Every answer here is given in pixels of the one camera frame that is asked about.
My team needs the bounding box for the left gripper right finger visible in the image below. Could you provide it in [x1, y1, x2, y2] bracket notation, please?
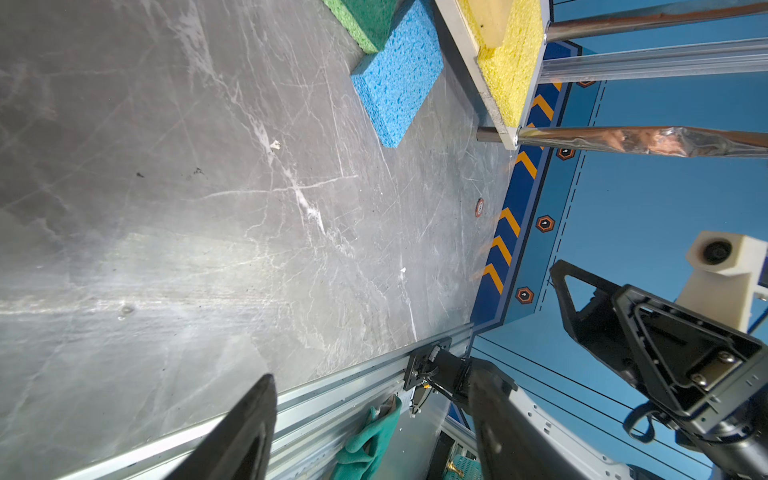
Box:
[468, 360, 584, 479]

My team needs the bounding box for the yellow-green sponge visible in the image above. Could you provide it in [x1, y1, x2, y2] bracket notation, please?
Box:
[469, 0, 515, 49]
[459, 0, 544, 128]

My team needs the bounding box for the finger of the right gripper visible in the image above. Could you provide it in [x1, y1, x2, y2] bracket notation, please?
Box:
[550, 260, 639, 387]

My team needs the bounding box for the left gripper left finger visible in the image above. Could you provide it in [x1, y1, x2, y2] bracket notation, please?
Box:
[168, 374, 277, 480]

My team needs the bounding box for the green rubber glove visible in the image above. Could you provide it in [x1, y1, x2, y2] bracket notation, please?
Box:
[330, 395, 402, 480]

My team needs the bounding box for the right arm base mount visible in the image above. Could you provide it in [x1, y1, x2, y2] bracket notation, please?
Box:
[404, 337, 471, 415]

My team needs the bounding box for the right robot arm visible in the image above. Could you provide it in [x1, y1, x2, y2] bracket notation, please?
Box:
[550, 260, 767, 479]

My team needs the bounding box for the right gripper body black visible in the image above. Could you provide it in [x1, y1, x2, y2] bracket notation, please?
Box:
[611, 285, 767, 432]

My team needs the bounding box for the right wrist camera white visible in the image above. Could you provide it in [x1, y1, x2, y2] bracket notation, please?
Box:
[676, 231, 767, 333]

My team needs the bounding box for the green scouring sponge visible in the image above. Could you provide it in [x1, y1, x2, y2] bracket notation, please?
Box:
[323, 0, 399, 54]

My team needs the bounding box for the white two-tier shelf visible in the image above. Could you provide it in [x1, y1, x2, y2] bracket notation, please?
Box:
[436, 1, 767, 158]

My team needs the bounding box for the blue sponge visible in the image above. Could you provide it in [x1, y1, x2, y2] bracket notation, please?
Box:
[351, 1, 444, 148]

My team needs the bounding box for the red round floor sticker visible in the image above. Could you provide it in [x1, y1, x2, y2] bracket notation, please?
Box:
[474, 198, 485, 218]

